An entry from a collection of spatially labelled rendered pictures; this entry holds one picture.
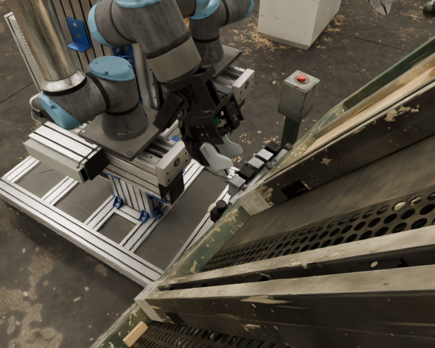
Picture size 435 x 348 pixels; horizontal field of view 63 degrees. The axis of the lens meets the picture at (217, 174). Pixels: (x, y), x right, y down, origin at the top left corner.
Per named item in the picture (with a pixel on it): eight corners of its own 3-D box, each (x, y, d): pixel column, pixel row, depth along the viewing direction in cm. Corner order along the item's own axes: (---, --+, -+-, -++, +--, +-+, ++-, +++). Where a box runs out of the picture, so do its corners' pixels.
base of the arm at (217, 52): (179, 59, 143) (177, 35, 136) (199, 42, 152) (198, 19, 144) (211, 69, 138) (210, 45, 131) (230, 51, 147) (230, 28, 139)
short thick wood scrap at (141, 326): (146, 326, 90) (141, 321, 90) (148, 327, 88) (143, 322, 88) (127, 346, 87) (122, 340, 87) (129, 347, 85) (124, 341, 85)
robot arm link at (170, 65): (137, 62, 53) (168, 39, 58) (151, 89, 56) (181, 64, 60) (170, 53, 49) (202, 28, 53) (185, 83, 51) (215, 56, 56)
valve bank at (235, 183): (266, 161, 170) (272, 123, 152) (291, 176, 164) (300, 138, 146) (195, 229, 145) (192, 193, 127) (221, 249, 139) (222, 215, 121)
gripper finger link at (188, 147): (204, 171, 62) (181, 130, 57) (198, 171, 63) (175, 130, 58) (218, 155, 65) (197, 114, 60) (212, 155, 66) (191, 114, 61)
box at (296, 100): (291, 101, 171) (297, 68, 158) (312, 112, 166) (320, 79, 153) (276, 113, 166) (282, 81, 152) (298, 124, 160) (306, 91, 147)
